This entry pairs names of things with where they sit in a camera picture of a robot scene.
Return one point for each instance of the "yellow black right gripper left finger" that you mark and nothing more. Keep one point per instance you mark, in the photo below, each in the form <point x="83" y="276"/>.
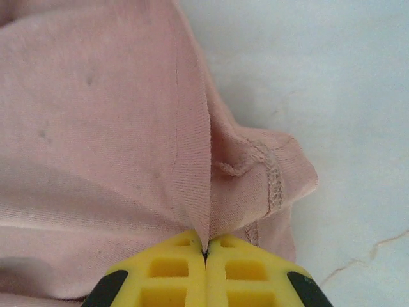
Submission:
<point x="166" y="275"/>

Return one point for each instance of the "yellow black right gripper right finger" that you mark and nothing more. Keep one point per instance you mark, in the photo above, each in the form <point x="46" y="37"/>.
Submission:
<point x="249" y="275"/>

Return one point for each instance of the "pink t-shirt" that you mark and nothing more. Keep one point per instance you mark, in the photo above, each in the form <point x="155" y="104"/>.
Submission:
<point x="96" y="128"/>

